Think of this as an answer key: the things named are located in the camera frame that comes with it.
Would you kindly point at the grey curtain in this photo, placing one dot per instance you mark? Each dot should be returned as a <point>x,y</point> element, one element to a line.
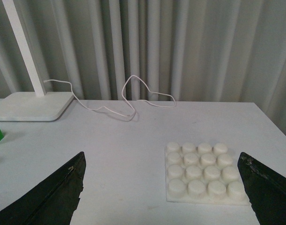
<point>195,50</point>

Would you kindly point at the white desk lamp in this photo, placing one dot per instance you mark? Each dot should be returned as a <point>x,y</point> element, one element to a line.
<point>38,105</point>

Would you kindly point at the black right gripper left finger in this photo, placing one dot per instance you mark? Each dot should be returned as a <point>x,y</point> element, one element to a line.
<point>51,202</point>

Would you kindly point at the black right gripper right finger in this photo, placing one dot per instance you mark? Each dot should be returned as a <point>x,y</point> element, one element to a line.
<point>265,188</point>

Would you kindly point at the white studded base plate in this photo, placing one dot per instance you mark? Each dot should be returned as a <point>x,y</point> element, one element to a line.
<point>202,174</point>

